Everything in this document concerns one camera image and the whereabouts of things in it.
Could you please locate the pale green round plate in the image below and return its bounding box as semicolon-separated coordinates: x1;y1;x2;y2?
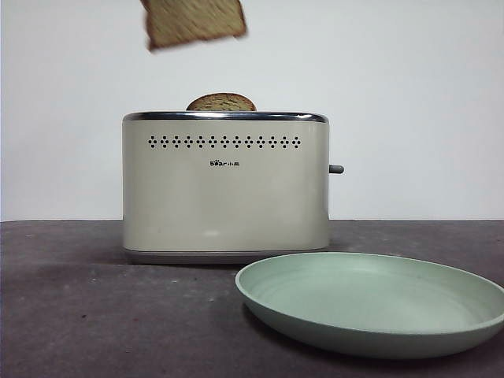
235;251;504;360

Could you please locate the large sliced bread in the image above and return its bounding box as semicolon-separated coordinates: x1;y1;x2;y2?
139;0;248;51

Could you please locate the cream two-slot toaster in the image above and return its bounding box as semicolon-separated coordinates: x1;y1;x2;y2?
121;110;332;265

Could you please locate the small bread slice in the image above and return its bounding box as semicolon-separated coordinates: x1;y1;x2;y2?
186;92;258;112

